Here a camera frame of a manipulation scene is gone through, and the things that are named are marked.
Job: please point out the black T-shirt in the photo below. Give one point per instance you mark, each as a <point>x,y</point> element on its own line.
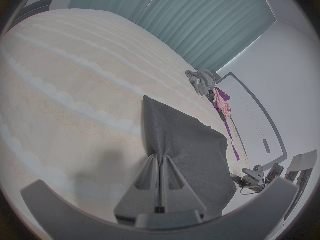
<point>190,144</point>

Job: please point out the grey garment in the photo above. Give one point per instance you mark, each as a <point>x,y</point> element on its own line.
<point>203,80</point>

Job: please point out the black chest of drawers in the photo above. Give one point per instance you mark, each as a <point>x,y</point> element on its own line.
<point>37,5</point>

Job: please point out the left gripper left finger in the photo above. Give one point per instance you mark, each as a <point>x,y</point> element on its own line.
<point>135,201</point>

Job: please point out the pile of clothes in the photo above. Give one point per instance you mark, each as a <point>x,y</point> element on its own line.
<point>221,104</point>

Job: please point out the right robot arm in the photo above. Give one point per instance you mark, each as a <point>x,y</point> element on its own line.
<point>300,161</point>

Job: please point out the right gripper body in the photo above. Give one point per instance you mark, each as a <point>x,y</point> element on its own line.
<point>252,179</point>

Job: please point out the grey bedside table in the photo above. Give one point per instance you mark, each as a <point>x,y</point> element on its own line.
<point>217,76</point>

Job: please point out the bed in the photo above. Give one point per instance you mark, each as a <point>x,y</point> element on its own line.
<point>75,96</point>

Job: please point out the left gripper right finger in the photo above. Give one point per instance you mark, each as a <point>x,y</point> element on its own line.
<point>182,199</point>

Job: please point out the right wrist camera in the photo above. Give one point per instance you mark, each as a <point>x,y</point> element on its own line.
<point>258,168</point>

